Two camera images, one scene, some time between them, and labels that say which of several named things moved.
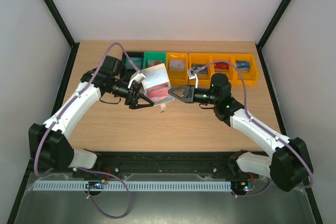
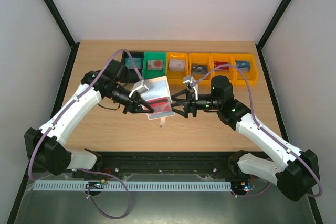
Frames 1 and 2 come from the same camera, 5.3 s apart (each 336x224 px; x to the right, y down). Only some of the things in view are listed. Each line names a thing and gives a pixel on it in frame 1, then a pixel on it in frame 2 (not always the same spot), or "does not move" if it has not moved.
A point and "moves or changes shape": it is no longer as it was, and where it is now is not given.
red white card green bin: x=152 y=63 does not move
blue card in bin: x=243 y=66 does not move
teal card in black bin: x=137 y=62 does not move
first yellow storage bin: x=177 y=78 does not move
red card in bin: x=221 y=66 does not move
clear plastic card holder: x=157 y=86 moves or changes shape
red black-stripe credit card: x=159 y=92 -> x=160 y=104
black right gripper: x=189 y=94 -> x=191 y=104
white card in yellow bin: x=177 y=65 does not move
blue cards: x=154 y=77 -> x=156 y=89
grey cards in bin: x=203 y=72 does not move
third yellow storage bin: x=222 y=67 does not move
